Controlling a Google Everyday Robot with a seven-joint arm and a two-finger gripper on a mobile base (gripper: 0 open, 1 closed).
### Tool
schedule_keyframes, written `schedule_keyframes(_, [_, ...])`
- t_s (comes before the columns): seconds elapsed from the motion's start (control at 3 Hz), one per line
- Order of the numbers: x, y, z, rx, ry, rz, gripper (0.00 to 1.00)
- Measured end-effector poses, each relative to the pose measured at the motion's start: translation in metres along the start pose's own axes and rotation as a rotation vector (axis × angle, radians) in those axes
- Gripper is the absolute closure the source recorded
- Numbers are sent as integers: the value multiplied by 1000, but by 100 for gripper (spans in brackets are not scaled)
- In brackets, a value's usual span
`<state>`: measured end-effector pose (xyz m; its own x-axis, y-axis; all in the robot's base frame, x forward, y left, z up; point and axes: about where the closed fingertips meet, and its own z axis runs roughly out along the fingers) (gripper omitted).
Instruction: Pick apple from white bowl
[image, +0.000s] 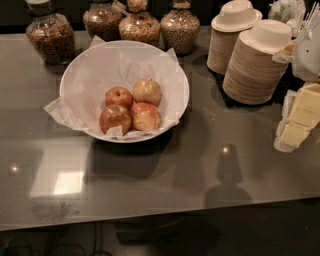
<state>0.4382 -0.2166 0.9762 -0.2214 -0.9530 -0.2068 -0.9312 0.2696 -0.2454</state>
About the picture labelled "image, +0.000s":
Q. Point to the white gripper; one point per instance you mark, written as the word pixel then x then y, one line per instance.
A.
pixel 309 57

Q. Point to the yellow-red apple back right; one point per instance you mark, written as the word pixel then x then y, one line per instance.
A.
pixel 147 90

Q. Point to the red-yellow apple front right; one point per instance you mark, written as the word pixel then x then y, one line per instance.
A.
pixel 145 116

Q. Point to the white bowl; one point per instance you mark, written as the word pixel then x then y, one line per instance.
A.
pixel 96 66

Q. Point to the red apple back left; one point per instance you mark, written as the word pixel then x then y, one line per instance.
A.
pixel 119 96

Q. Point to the red apple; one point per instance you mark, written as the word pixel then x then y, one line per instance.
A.
pixel 113 116
pixel 119 96

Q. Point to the red apple front left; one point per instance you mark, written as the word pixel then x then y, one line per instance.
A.
pixel 113 116

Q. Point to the black mat under bowls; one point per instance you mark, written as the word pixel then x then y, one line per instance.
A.
pixel 254 97

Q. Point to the front stack of paper bowls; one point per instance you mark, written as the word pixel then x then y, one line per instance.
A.
pixel 251 64

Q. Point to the stack of paper bowls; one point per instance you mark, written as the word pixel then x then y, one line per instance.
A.
pixel 234 17
pixel 251 64

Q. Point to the rear stack of paper bowls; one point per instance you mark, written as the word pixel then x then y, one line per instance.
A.
pixel 234 17

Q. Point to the glass jar of round cereal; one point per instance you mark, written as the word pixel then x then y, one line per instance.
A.
pixel 180 27

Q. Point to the glass jar of colourful cereal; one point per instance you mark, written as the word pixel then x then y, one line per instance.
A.
pixel 139 25

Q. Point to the white paper liner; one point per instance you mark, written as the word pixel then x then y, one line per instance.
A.
pixel 83 86

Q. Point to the glass jar of dark granola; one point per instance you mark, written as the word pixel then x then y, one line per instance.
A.
pixel 102 20

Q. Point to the glass jar of brown cereal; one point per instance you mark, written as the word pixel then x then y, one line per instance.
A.
pixel 50 33

